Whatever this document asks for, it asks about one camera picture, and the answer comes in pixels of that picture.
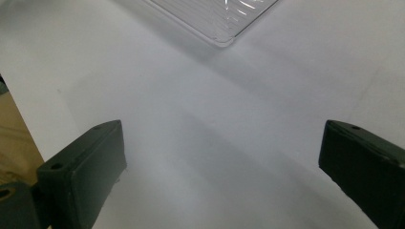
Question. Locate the wooden table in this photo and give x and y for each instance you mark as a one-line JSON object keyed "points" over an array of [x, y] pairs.
{"points": [[16, 143]]}

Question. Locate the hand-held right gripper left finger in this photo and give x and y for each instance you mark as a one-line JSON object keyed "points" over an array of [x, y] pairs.
{"points": [[86, 171]]}

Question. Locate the clear plastic container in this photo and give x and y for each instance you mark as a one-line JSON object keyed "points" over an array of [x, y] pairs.
{"points": [[216, 19]]}

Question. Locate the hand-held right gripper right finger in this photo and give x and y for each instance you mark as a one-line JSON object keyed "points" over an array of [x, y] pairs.
{"points": [[369, 171]]}

